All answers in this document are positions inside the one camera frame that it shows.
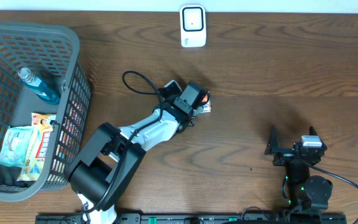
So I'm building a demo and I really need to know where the orange white small box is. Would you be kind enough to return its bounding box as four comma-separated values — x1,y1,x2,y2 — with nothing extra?
193,92,211,118

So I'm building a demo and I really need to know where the blue mouthwash bottle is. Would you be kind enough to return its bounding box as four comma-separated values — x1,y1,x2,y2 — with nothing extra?
18,67,60,105

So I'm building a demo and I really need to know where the yellow red snack bag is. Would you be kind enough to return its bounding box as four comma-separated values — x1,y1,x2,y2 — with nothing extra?
17,113,56,182

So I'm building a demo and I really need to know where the light blue wet wipes pack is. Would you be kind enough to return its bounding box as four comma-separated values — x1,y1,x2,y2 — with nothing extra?
0,126,34,168

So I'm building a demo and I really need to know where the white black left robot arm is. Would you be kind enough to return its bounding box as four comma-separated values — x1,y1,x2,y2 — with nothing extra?
65,80,209,223

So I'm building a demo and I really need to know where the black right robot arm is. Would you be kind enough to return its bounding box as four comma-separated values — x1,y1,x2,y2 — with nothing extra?
265,127,333,216

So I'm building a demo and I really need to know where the white barcode scanner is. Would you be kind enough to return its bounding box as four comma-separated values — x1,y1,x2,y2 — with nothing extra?
180,5,206,48

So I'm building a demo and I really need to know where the grey plastic shopping basket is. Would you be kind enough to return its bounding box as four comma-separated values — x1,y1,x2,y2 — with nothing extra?
0,21,91,202

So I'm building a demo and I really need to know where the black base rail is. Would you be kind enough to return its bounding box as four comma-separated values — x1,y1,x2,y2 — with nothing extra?
35,212,348,224

